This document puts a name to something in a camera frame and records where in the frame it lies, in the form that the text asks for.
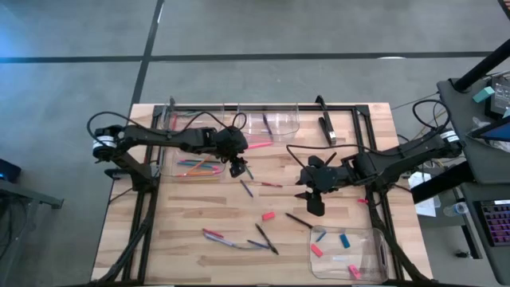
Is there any black stapler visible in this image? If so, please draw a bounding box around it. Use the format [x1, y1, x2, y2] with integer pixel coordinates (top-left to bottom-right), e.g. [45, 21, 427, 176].
[317, 104, 338, 146]

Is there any blue ballpoint pen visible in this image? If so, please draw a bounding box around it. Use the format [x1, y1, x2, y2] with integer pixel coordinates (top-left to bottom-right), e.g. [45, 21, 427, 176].
[239, 179, 255, 199]

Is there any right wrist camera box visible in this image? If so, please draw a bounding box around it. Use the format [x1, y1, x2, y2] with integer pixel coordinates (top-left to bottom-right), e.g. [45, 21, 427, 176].
[305, 154, 326, 169]

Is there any slim black pen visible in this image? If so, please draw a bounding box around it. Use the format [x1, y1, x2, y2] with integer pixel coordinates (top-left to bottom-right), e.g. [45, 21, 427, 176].
[284, 212, 315, 230]

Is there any black clear-barrel pen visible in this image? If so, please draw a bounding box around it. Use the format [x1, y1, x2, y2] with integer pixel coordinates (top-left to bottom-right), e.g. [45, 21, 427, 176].
[254, 222, 280, 256]

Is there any teal box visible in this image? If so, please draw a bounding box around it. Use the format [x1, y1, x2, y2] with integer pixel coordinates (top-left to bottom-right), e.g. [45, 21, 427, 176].
[472, 85, 496, 105]

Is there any white paper sheet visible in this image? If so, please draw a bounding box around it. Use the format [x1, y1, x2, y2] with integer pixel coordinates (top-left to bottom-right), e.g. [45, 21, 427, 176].
[407, 171, 442, 218]

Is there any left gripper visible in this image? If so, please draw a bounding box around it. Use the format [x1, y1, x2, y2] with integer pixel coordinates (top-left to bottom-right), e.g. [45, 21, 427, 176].
[217, 125, 249, 179]

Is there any laptop with blue screen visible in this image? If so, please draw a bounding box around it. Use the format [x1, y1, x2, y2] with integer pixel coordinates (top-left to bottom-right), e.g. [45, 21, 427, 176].
[466, 116, 510, 144]

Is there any black pole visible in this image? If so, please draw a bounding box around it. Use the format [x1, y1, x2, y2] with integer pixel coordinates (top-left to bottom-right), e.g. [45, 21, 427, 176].
[453, 38, 510, 93]

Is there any grey desk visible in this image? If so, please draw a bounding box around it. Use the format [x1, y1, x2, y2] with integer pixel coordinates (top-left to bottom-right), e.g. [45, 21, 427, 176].
[460, 181, 510, 286]

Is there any grey side table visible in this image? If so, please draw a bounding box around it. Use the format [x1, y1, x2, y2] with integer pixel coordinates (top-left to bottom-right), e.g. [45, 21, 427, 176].
[436, 77, 510, 185]

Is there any clear plastic bin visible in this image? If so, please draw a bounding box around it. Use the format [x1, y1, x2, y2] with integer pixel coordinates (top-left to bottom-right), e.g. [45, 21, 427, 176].
[237, 103, 300, 144]
[162, 104, 225, 137]
[160, 133, 227, 183]
[308, 225, 390, 283]

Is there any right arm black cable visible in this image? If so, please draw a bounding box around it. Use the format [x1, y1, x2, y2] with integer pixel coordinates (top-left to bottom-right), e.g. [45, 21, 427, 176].
[285, 99, 451, 171]

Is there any clear water bottle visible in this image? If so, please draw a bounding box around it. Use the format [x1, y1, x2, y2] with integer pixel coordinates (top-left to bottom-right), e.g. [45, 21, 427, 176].
[442, 201, 470, 218]

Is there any black device box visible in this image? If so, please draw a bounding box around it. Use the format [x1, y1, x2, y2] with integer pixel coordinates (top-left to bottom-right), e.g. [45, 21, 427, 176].
[488, 74, 510, 120]

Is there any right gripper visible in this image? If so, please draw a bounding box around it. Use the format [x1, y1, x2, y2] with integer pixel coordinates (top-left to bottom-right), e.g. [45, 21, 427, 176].
[293, 165, 355, 218]

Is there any blue-lit dark device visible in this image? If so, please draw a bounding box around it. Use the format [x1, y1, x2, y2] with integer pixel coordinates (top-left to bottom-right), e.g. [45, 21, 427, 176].
[0, 158, 22, 184]

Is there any orange pencil with pink eraser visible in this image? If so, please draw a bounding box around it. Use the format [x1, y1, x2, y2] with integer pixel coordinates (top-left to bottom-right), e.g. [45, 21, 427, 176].
[186, 154, 213, 177]
[174, 170, 223, 178]

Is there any dark pen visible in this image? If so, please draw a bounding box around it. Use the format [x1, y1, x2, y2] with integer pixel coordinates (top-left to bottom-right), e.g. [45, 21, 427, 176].
[261, 113, 274, 136]

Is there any black support beam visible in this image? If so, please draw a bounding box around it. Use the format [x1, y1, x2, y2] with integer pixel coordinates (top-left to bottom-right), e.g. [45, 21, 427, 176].
[410, 160, 476, 205]

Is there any light blue pen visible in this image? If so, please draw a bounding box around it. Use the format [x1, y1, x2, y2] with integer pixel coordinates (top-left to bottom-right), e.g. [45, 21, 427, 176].
[202, 232, 240, 249]

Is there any blue crayon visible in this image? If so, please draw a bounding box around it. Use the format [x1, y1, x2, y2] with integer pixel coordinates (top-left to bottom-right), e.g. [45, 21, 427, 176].
[246, 238, 271, 250]

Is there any backlit keyboard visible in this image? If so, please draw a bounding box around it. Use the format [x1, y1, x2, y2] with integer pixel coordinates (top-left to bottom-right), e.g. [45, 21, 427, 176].
[479, 199, 510, 247]

